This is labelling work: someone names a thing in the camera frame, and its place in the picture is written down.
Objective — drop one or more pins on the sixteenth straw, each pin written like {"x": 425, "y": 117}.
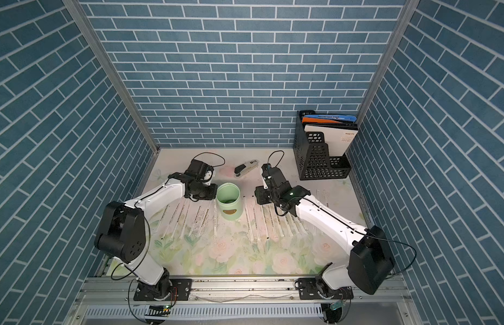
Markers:
{"x": 204, "y": 219}

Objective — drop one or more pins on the white vented cable duct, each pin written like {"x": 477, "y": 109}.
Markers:
{"x": 208, "y": 312}

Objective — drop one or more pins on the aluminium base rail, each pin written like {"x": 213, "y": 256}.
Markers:
{"x": 229, "y": 289}

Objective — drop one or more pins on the thirteenth straw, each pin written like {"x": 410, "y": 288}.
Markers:
{"x": 186, "y": 215}

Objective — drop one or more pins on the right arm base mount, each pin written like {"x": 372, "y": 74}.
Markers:
{"x": 313, "y": 289}

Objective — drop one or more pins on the green cylindrical cup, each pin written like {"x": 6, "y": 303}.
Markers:
{"x": 229, "y": 201}

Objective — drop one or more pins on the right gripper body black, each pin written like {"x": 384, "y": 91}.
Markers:
{"x": 266, "y": 196}

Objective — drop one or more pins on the fifteenth straw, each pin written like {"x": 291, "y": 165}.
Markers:
{"x": 162, "y": 217}

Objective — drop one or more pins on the seventeenth straw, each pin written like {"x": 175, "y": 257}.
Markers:
{"x": 215, "y": 219}

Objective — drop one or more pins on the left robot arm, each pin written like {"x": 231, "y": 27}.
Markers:
{"x": 124, "y": 230}

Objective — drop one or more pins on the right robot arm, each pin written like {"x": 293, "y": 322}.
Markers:
{"x": 370, "y": 257}

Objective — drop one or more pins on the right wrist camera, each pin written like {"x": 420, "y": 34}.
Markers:
{"x": 265, "y": 174}

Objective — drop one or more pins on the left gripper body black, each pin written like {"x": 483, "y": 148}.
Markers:
{"x": 206, "y": 193}

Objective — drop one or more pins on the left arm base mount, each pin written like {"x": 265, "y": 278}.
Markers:
{"x": 165, "y": 290}

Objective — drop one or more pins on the black mesh file holder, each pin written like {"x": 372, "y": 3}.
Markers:
{"x": 312, "y": 155}

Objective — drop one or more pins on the blue folder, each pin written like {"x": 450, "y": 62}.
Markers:
{"x": 347, "y": 118}

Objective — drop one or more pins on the eleventh straw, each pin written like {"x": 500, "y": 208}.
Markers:
{"x": 193, "y": 226}

